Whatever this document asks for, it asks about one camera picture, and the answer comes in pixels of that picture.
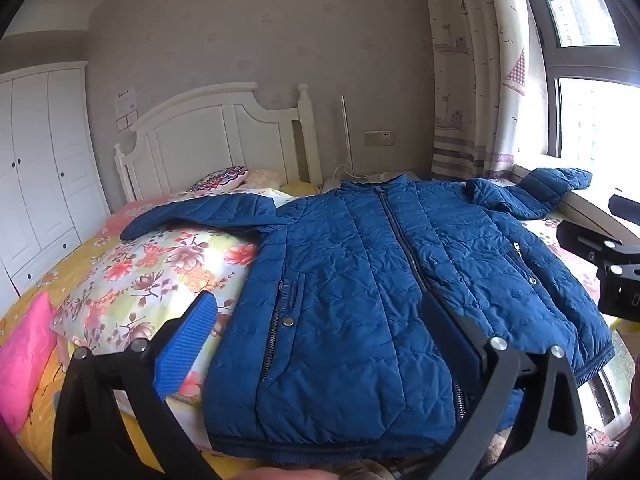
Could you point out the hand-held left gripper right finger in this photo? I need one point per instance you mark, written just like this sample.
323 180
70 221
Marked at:
450 332

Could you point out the blue quilted jacket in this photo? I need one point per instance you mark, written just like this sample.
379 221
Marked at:
350 285

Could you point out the wall socket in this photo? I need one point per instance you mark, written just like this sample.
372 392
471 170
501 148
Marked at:
378 138

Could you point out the person's left hand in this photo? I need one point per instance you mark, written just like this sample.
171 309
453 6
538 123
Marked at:
285 475

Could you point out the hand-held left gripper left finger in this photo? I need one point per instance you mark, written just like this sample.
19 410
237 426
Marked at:
189 347

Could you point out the paper wall notice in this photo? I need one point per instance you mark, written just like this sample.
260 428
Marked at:
125 107

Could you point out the yellow bed sheet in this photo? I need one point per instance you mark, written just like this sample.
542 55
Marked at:
85 260

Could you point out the printed curtain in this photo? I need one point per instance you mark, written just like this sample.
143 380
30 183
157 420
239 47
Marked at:
470 85

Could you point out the yellow pillow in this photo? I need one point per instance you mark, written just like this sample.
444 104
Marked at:
300 189

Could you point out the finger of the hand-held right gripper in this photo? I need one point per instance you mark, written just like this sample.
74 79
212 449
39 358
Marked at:
624 208
580 241

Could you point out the white wardrobe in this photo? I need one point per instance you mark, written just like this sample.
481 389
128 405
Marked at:
40 160

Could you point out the window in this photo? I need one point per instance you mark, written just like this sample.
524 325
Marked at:
595 110

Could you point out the white window sill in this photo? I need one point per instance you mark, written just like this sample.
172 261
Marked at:
590 206

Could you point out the pink pillow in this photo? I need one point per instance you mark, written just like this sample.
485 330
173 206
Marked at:
25 355

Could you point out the thin metal rod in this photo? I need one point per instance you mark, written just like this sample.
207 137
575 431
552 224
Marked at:
346 140

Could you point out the white bed headboard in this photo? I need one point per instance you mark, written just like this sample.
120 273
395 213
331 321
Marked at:
200 135

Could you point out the floral quilt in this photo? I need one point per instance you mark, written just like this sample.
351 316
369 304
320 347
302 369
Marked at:
165 265

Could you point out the patterned round cushion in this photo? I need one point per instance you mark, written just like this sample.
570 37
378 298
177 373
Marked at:
220 179

